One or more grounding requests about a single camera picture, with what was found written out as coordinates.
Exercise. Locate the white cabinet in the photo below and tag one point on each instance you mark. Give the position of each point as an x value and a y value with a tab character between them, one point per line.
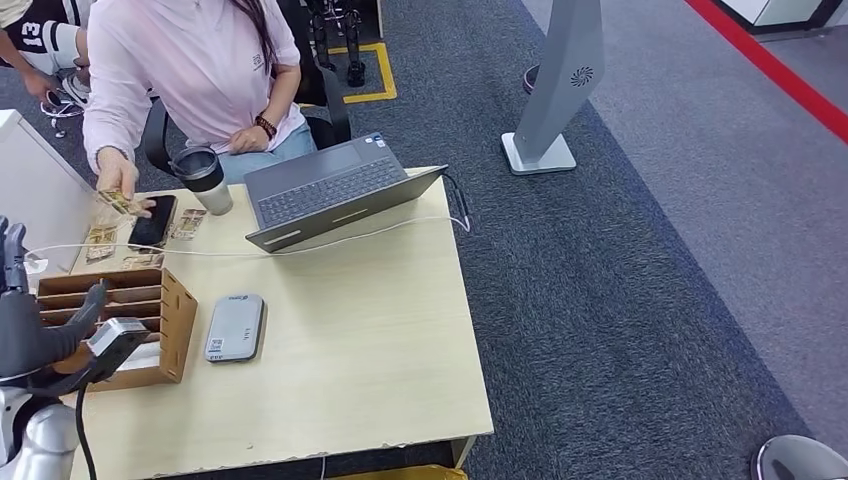
36	192

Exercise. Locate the steel tumbler with black rim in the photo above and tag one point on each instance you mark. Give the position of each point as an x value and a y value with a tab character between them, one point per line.
205	180

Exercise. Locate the white key card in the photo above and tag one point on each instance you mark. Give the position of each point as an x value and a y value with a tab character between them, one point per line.
146	358

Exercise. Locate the grey kiosk stand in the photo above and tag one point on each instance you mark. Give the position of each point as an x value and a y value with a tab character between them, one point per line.
560	79

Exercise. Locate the chrome stool base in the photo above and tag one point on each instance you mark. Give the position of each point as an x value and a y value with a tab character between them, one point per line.
60	119

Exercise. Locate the wooden card organiser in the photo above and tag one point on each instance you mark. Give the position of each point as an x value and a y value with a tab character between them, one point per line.
180	324

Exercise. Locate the person's left forearm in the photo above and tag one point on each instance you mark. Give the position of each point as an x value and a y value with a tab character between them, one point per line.
285	96

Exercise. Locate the person in numbered jersey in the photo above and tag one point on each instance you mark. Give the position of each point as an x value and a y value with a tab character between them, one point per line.
40	36

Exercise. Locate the white power adapter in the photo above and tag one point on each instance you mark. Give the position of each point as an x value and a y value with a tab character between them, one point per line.
36	265

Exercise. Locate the person's right hand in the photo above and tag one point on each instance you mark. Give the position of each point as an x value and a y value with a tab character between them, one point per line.
119	175

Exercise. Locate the grey laptop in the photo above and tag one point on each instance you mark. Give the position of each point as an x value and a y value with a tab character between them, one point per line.
321	187

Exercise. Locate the person's right forearm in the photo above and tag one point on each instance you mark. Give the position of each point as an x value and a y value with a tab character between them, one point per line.
109	119

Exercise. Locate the black office chair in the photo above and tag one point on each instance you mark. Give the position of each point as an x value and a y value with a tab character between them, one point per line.
334	112

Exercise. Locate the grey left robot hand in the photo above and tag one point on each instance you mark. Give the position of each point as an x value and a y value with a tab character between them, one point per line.
30	338

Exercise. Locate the patterned room key card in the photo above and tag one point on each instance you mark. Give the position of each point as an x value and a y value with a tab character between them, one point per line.
118	200

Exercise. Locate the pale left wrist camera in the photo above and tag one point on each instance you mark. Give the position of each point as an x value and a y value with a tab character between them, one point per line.
116	338

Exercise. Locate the person's left hand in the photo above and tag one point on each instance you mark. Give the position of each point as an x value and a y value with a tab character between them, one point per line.
250	139

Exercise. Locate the grey card reader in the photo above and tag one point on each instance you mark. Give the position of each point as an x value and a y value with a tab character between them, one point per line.
234	329

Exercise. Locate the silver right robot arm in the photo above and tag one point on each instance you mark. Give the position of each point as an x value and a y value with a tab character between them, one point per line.
798	460

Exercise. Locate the black smartphone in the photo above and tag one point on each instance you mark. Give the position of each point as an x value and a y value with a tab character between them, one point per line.
156	228

